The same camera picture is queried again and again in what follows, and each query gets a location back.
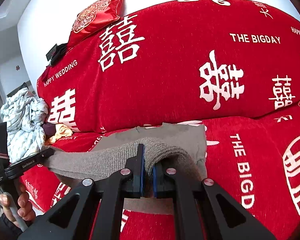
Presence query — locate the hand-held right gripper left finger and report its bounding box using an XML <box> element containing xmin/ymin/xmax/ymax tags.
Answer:
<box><xmin>17</xmin><ymin>144</ymin><xmax>145</xmax><ymax>240</ymax></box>

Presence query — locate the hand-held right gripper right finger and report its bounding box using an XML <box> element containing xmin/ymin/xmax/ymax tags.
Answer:
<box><xmin>152</xmin><ymin>164</ymin><xmax>277</xmax><ymax>240</ymax></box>

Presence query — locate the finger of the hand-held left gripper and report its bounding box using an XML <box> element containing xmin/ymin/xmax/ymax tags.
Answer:
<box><xmin>37</xmin><ymin>148</ymin><xmax>55</xmax><ymax>162</ymax></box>

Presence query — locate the grey knit sweater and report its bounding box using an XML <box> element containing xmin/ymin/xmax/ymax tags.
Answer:
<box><xmin>44</xmin><ymin>122</ymin><xmax>207</xmax><ymax>215</ymax></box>

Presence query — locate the person's left hand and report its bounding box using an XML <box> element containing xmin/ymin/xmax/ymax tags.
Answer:
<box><xmin>0</xmin><ymin>182</ymin><xmax>37</xmax><ymax>222</ymax></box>

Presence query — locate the dark purple cloth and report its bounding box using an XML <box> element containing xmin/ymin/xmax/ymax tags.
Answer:
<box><xmin>43</xmin><ymin>122</ymin><xmax>57</xmax><ymax>138</ymax></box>

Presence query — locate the orange cloth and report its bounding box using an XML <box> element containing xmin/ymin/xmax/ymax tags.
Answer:
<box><xmin>45</xmin><ymin>124</ymin><xmax>73</xmax><ymax>145</ymax></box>

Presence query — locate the light blue printed cloth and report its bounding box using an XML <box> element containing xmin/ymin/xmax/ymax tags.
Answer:
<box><xmin>0</xmin><ymin>88</ymin><xmax>49</xmax><ymax>163</ymax></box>

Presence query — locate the dark rectangular box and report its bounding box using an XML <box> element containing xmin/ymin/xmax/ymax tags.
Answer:
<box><xmin>46</xmin><ymin>44</ymin><xmax>58</xmax><ymax>61</ymax></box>

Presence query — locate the black cloth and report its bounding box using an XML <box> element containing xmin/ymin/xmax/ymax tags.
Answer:
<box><xmin>51</xmin><ymin>43</ymin><xmax>69</xmax><ymax>66</ymax></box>

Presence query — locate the red printed sofa cover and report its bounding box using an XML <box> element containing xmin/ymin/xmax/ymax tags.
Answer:
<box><xmin>19</xmin><ymin>0</ymin><xmax>300</xmax><ymax>240</ymax></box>

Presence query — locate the red embroidered pillow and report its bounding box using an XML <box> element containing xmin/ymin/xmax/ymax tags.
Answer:
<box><xmin>67</xmin><ymin>0</ymin><xmax>125</xmax><ymax>49</ymax></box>

